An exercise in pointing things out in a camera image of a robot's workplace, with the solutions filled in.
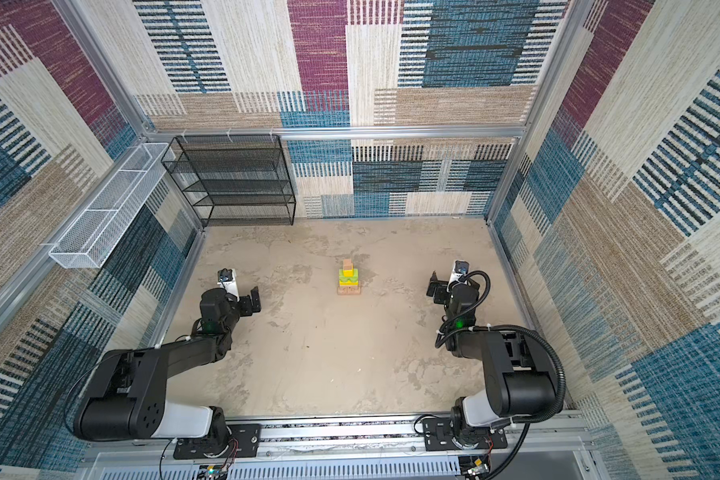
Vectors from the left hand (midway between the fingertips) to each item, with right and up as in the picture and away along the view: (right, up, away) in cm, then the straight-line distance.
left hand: (241, 285), depth 92 cm
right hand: (+63, +2, 0) cm, 63 cm away
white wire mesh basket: (-27, +14, -20) cm, 37 cm away
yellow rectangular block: (+33, 0, +5) cm, 33 cm away
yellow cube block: (+32, +4, 0) cm, 33 cm away
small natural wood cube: (+32, +6, +1) cm, 33 cm away
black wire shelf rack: (-10, +36, +18) cm, 41 cm away
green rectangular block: (+34, +2, +3) cm, 34 cm away
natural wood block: (+32, -2, +7) cm, 33 cm away
